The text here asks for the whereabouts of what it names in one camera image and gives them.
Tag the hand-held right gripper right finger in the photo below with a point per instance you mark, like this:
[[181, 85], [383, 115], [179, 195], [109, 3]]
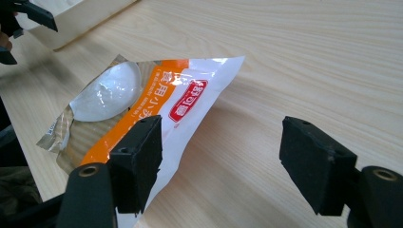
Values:
[[316, 167]]

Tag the white and orange plastic packet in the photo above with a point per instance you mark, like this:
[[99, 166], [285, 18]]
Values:
[[196, 79]]

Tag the dark cloth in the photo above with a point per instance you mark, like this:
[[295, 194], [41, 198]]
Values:
[[15, 186]]

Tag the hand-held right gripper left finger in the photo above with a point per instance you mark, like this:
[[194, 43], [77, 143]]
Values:
[[136, 164]]

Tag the white plastic box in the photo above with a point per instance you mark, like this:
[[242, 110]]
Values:
[[79, 22]]

